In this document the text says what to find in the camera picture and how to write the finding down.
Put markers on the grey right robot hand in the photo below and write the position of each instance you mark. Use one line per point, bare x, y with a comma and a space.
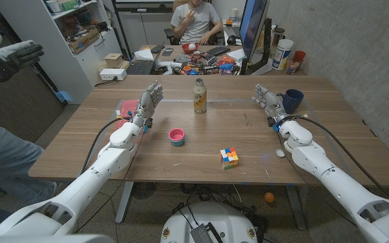
271, 103

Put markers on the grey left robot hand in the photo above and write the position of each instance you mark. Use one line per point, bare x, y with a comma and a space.
147, 103

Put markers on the white bottle cap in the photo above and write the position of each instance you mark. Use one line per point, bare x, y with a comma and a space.
280, 153

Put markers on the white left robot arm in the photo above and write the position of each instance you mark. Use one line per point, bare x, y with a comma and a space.
90, 179

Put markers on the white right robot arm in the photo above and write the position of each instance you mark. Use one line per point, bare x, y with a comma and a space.
336, 182

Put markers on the pink and blue stacking cups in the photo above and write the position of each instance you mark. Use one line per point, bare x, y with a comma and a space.
176, 136

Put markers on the beige drink bottle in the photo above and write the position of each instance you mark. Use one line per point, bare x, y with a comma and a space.
200, 98

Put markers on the red cup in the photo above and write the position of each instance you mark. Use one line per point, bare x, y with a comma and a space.
299, 55

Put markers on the multicolour puzzle cube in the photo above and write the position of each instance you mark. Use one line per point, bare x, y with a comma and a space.
229, 158

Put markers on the pink flat pad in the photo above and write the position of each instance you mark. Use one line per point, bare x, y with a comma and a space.
127, 109

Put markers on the dark blue mug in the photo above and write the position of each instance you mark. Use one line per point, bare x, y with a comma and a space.
294, 99

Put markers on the black laptop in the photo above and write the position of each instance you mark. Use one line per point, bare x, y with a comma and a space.
140, 67

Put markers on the white power box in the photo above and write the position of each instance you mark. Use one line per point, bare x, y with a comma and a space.
112, 74

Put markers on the white crumpled paper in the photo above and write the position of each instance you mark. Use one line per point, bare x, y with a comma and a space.
144, 55

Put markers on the white canister blue label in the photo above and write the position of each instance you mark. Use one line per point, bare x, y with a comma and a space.
282, 54

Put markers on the small tan carton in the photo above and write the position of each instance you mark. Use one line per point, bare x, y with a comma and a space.
114, 60

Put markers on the black smartphone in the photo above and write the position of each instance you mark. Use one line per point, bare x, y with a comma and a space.
167, 52

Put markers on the blue snack package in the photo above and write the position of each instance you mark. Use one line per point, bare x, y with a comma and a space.
226, 68

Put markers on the orange snack package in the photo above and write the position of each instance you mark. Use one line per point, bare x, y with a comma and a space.
226, 60

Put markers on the red bowl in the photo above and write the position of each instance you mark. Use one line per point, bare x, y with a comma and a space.
186, 50

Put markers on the dark lidded jar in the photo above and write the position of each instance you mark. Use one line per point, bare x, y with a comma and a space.
278, 35

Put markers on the black snack bar box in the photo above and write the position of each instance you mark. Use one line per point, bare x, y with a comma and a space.
210, 69

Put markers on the white ball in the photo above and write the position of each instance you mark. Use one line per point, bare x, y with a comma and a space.
192, 47

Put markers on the black keyboard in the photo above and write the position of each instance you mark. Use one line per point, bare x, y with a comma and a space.
216, 50

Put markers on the black computer monitor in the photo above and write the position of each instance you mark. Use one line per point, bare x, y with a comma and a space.
253, 27

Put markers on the blue plastic floor item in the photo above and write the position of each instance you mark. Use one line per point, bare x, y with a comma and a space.
63, 96

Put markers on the open cardboard box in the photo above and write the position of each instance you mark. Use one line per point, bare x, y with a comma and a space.
84, 42

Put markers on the orange ball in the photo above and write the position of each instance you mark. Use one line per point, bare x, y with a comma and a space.
269, 197

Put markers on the white shelf unit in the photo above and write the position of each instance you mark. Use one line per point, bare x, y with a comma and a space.
59, 64

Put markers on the seated person grey t-shirt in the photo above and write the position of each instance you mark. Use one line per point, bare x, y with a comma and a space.
198, 20

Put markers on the grey table leg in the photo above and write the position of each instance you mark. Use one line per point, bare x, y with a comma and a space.
296, 207
124, 202

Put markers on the dark wooden cabinet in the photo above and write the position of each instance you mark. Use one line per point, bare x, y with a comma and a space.
22, 108

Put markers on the white robot torso base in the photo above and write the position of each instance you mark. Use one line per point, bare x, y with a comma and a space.
214, 216

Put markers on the grey vented module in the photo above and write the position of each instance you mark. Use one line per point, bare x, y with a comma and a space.
201, 234

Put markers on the standing person in jeans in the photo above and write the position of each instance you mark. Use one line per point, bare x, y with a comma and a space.
5, 158

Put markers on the black metal rack post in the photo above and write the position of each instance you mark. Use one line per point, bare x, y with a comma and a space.
120, 30

